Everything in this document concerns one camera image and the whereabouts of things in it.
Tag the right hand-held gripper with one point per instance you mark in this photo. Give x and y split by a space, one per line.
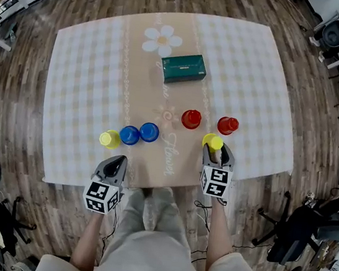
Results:
216 183

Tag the person's beige shirt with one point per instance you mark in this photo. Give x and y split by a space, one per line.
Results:
145 263

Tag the yellow paper cup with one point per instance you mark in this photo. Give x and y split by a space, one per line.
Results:
110 139
214 141

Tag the person's grey trousers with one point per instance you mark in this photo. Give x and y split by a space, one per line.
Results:
158 211

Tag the blue paper cup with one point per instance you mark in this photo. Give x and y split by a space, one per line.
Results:
129 135
149 132

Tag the green cardboard box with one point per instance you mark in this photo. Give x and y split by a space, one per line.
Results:
183 68

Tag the red paper cup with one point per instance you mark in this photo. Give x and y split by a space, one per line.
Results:
227 125
191 119

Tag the person's left forearm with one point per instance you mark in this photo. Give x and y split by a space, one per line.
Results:
89 239

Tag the person's right forearm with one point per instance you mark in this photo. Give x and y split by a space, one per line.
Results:
219 239

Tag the checkered flower tablecloth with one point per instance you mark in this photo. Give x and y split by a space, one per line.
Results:
85 88

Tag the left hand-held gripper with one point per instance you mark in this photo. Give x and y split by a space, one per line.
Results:
99 197

